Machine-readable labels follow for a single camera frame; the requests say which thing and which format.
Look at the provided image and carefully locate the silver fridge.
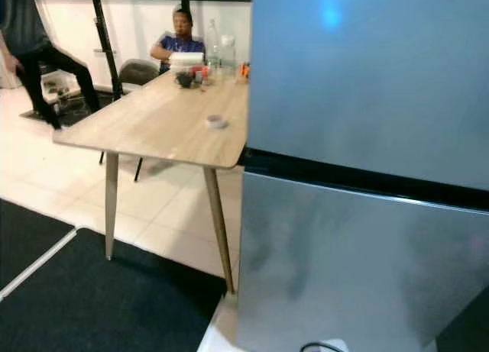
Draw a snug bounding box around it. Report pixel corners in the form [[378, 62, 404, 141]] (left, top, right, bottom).
[[235, 0, 489, 352]]

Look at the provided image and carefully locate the clear glass jar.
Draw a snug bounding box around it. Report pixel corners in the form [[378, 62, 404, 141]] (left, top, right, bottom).
[[220, 34, 238, 79]]

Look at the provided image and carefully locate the standing person in black clothes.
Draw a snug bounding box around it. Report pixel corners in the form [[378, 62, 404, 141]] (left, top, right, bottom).
[[0, 0, 102, 131]]

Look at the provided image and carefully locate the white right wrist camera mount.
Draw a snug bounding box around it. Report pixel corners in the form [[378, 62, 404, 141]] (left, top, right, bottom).
[[321, 338, 351, 352]]

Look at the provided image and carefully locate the seated person in blue shirt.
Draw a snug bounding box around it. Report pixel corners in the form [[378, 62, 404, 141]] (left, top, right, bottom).
[[151, 7, 206, 73]]

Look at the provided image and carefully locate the light wooden table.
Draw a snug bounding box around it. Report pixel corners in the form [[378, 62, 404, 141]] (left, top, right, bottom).
[[53, 68, 251, 295]]

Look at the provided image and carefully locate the silver fridge door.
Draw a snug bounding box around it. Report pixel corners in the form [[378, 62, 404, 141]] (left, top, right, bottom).
[[235, 169, 489, 352]]

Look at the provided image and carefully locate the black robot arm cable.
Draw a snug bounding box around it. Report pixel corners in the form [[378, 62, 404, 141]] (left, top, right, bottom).
[[300, 341, 350, 352]]

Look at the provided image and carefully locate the black stand pole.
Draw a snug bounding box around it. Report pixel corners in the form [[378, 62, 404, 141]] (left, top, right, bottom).
[[88, 0, 125, 102]]

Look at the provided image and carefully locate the grey chair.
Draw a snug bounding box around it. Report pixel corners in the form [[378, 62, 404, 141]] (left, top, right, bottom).
[[98, 58, 163, 183]]

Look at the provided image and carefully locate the white tissue box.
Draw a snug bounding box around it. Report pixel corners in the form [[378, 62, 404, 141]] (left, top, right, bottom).
[[168, 52, 206, 72]]

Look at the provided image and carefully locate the tall clear bottle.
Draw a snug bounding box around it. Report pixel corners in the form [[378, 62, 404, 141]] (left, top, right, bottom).
[[205, 18, 222, 70]]

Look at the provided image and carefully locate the white tape roll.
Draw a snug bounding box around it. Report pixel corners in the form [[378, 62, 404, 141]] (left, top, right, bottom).
[[206, 114, 229, 131]]

